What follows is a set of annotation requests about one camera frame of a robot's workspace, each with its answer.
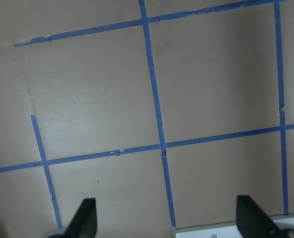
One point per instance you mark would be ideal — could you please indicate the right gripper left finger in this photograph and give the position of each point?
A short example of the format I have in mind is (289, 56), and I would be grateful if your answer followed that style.
(84, 223)

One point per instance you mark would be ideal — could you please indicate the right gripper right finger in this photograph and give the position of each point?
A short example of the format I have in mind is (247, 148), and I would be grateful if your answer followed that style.
(252, 221)

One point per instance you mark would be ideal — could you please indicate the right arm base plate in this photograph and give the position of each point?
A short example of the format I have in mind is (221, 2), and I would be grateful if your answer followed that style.
(225, 230)

